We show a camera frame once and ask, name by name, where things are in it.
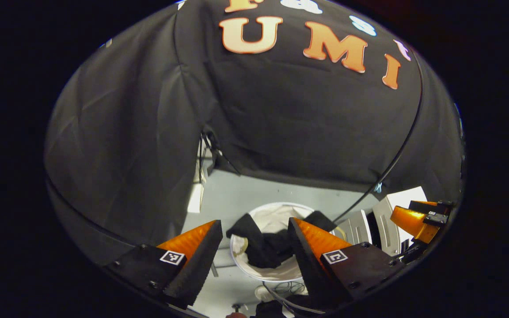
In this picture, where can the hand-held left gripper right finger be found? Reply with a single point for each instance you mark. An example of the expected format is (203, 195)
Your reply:
(307, 260)

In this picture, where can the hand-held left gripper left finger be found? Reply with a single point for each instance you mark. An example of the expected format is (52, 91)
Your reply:
(201, 260)

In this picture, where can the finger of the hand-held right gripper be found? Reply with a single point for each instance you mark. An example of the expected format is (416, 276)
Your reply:
(413, 223)

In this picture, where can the black knit garment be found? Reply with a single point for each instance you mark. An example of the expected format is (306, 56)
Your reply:
(263, 251)

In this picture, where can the white laundry hamper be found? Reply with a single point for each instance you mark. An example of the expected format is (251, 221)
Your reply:
(276, 216)

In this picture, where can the black clothes rack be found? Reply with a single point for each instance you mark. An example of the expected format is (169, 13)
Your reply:
(407, 141)

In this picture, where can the white ribbed appliance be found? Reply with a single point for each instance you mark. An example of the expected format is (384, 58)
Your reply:
(396, 196)

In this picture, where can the grey ribbed appliance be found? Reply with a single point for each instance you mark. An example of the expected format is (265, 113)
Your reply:
(356, 227)

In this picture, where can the black backdrop cloth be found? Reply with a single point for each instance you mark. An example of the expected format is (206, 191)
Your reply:
(303, 123)

